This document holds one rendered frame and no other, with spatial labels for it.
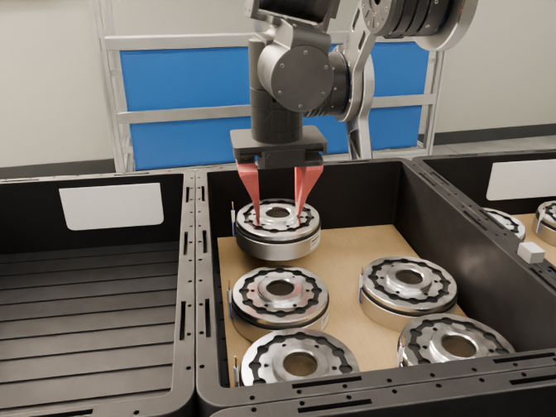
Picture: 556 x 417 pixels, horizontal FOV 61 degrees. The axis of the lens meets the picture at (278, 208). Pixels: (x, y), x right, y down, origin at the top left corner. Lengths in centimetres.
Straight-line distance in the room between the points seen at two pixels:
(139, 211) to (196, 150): 172
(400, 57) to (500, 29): 152
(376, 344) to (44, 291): 38
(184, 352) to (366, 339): 22
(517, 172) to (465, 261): 27
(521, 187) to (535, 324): 36
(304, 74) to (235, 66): 188
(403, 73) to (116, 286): 217
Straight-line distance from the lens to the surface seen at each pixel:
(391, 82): 256
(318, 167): 52
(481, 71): 394
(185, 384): 32
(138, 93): 228
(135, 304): 56
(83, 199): 66
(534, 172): 80
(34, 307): 60
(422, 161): 69
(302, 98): 42
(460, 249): 55
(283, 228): 54
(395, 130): 265
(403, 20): 91
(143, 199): 64
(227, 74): 229
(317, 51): 42
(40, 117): 328
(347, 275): 59
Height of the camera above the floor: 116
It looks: 26 degrees down
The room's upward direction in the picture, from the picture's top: straight up
